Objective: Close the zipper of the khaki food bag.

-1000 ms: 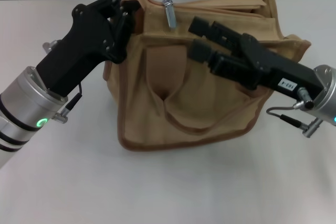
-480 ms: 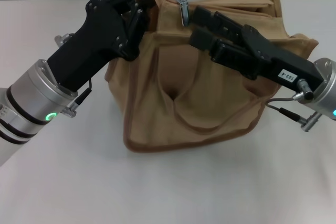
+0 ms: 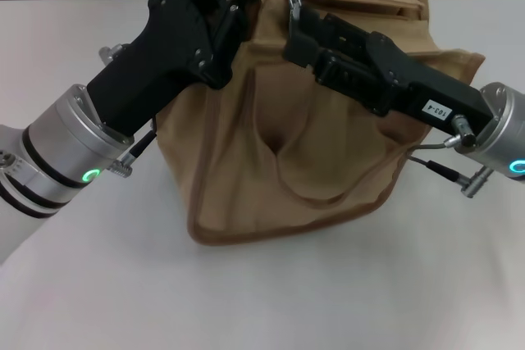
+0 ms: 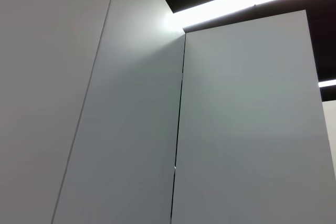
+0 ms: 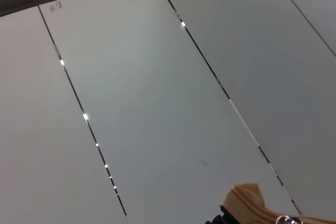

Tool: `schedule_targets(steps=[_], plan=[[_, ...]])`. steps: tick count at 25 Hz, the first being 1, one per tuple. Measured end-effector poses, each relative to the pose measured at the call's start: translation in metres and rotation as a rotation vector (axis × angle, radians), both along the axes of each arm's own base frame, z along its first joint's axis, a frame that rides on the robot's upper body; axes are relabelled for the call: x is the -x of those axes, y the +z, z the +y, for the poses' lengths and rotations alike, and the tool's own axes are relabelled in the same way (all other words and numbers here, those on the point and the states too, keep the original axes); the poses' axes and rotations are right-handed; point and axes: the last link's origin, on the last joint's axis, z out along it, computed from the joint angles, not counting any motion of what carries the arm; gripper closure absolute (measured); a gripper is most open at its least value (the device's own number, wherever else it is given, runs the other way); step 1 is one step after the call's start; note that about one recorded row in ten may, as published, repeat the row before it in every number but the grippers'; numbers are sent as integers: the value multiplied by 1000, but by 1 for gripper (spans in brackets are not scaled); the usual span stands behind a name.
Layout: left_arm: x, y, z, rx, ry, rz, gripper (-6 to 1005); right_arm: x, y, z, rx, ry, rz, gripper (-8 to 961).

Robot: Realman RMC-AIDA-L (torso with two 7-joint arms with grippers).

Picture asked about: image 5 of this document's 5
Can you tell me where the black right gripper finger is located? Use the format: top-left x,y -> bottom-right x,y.
204,207 -> 238,224

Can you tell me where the khaki canvas food bag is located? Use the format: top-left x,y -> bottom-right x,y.
219,182 -> 336,224

